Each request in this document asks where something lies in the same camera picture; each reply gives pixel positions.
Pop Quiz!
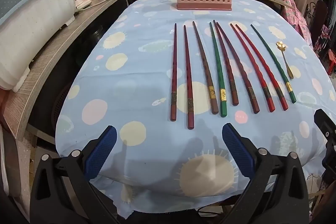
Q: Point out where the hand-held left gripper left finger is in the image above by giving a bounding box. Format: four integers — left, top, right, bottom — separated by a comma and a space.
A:
30, 125, 117, 224

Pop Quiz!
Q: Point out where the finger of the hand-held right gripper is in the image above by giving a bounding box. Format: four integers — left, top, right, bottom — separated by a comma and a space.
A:
314, 109, 336, 143

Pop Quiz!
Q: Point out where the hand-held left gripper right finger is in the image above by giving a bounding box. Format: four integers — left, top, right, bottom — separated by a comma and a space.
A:
222, 123, 309, 224

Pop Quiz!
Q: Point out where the green chopstick gold band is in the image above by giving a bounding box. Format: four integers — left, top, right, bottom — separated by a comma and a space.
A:
209, 22, 227, 117
250, 24, 297, 104

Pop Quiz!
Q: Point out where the row of coloured chopsticks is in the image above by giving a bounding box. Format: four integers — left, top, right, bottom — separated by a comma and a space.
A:
236, 25, 289, 111

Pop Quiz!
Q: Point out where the maroon wavy chopstick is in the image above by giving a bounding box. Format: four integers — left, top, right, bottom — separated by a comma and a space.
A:
213, 20, 239, 106
217, 24, 260, 114

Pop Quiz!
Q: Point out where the bright red chopstick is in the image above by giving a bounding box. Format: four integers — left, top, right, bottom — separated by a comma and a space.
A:
230, 23, 276, 112

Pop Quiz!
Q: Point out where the dark red chopstick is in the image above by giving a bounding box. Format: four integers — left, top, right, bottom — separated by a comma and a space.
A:
170, 23, 178, 122
183, 25, 195, 130

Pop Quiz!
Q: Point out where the brown chopstick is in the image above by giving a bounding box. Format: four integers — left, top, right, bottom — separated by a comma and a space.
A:
192, 21, 219, 114

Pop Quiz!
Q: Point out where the small gold spoon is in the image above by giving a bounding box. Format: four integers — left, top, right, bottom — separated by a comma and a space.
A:
275, 41, 294, 80

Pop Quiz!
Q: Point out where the blue spotted tablecloth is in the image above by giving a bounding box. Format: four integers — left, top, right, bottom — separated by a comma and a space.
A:
55, 0, 336, 217

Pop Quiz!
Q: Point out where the grey woodgrain side counter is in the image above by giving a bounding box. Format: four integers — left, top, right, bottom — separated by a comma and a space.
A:
5, 0, 137, 142

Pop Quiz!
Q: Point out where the dark iron scroll chair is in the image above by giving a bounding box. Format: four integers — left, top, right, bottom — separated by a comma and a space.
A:
304, 0, 329, 39

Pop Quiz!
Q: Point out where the pink floral cloth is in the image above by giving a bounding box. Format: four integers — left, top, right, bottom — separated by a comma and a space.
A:
273, 0, 313, 46

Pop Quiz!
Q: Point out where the white bin with teal lid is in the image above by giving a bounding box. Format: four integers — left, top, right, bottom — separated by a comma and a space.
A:
0, 0, 78, 93

